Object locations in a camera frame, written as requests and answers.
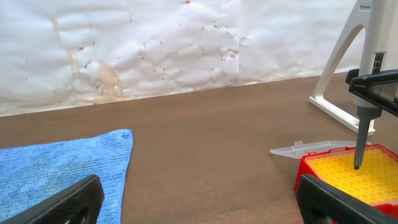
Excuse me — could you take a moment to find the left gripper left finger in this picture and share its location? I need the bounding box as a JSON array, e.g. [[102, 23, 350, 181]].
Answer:
[[0, 174, 105, 224]]

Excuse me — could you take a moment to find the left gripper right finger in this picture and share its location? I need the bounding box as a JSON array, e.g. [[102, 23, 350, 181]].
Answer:
[[295, 173, 398, 224]]

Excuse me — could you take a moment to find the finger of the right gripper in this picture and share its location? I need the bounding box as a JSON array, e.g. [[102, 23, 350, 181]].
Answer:
[[345, 68, 360, 85], [348, 70, 398, 118]]

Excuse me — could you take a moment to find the white pipette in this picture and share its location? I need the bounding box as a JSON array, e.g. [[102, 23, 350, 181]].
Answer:
[[353, 0, 398, 170]]

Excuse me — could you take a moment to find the white and blue stand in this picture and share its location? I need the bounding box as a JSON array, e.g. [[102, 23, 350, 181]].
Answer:
[[308, 0, 377, 137]]

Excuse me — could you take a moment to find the blue cloth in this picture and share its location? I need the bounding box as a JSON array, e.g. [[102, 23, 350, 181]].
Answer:
[[0, 128, 134, 224]]

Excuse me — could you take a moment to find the red and yellow tip box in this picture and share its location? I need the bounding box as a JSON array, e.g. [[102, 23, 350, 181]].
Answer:
[[269, 140, 398, 219]]

